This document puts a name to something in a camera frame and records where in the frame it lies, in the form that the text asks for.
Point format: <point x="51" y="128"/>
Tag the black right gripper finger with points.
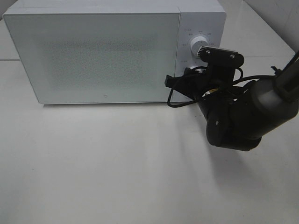
<point x="220" y="57"/>
<point x="183" y="83"/>

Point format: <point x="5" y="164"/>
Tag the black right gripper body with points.
<point x="214" y="77"/>

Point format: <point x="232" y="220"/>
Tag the white microwave door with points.
<point x="96" y="58"/>

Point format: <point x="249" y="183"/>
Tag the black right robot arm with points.
<point x="238" y="112"/>

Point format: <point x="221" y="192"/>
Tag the upper white power knob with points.
<point x="197" y="42"/>

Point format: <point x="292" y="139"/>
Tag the white microwave oven body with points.
<point x="195" y="17"/>

